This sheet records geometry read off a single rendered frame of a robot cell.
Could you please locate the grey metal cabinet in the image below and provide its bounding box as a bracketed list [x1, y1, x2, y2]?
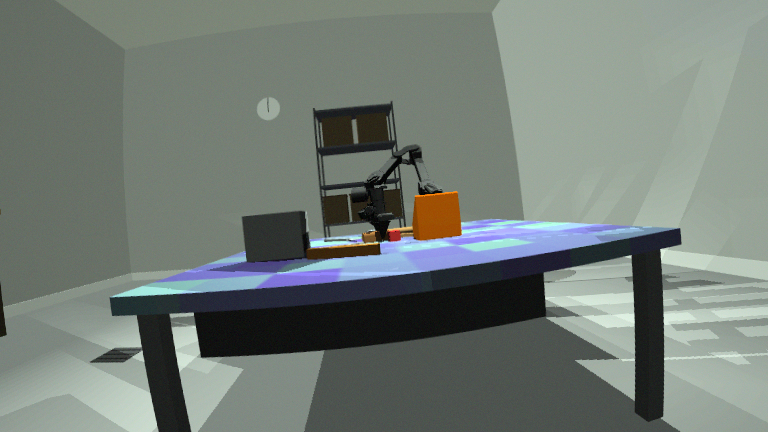
[242, 211, 311, 263]

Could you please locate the yellow bar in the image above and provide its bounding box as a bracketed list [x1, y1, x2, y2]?
[307, 243, 381, 260]

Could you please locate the brown cylinder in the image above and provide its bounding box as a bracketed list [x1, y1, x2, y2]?
[332, 231, 388, 246]

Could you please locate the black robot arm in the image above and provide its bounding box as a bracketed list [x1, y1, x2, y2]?
[351, 144, 443, 219]

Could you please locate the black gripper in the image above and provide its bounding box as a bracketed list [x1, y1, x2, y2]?
[366, 200, 395, 239]

